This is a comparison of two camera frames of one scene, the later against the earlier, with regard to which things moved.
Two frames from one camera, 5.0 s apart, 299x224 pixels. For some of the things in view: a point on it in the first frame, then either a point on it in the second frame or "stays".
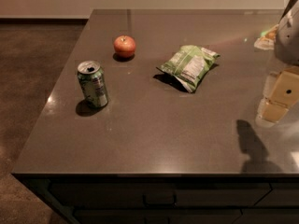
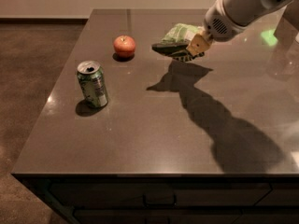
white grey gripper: x=289 y=42 → x=219 y=26
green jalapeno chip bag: x=189 y=64 → x=175 y=44
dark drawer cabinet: x=171 y=199 stays
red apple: x=124 y=46 stays
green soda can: x=93 y=82 stays
